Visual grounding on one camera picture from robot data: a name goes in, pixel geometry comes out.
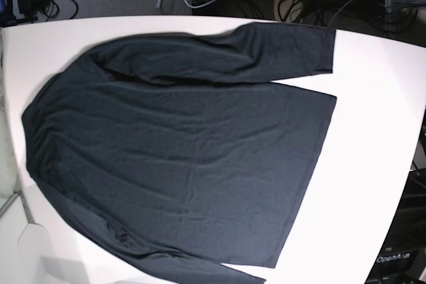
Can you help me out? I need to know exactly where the dark long-sleeve shirt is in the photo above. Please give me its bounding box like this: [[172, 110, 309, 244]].
[[22, 23, 337, 283]]

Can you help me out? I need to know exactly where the black OpenArm base box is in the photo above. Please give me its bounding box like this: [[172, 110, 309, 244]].
[[365, 169, 425, 283]]

